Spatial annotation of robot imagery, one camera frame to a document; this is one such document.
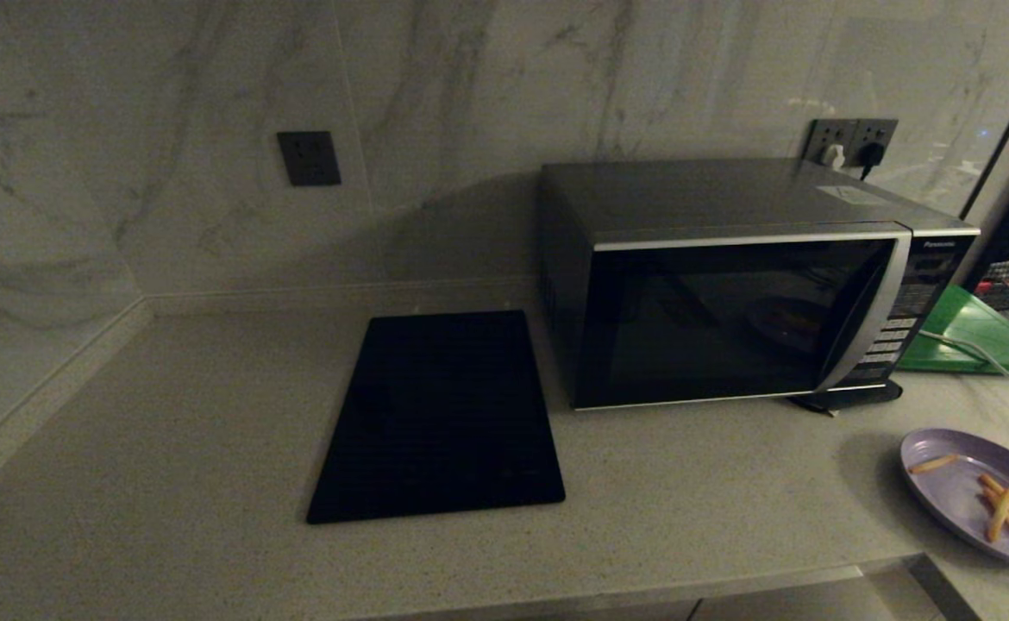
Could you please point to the purple plate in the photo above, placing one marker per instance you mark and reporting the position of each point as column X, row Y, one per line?
column 957, row 504

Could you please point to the silver black microwave oven body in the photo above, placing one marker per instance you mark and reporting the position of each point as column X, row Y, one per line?
column 686, row 194

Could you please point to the black glass induction cooktop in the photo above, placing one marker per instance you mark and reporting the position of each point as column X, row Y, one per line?
column 440, row 418

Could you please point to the beige cabinet front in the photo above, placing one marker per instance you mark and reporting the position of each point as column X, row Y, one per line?
column 608, row 615
column 798, row 604

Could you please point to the white power plug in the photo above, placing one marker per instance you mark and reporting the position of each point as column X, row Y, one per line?
column 833, row 156

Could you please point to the black power plug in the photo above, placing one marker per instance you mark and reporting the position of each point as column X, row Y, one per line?
column 870, row 155

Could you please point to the green cutting board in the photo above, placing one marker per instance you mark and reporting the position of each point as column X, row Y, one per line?
column 979, row 341

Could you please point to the dark single wall socket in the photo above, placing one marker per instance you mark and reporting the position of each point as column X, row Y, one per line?
column 309, row 158

